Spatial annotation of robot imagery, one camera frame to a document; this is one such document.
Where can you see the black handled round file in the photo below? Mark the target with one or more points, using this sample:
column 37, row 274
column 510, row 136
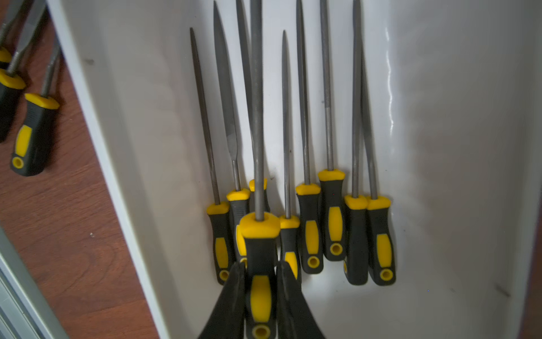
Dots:
column 356, row 263

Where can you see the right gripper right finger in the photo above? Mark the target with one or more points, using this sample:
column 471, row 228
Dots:
column 294, row 318

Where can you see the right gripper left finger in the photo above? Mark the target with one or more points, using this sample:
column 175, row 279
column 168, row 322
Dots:
column 228, row 317

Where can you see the white rectangular storage box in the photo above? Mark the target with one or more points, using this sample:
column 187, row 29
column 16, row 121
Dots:
column 455, row 94

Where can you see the file yellow black handle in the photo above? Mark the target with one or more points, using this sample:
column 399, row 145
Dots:
column 381, row 251
column 219, row 211
column 308, row 193
column 331, row 179
column 240, row 196

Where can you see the aluminium mounting rail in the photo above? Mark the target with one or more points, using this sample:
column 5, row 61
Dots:
column 25, row 312

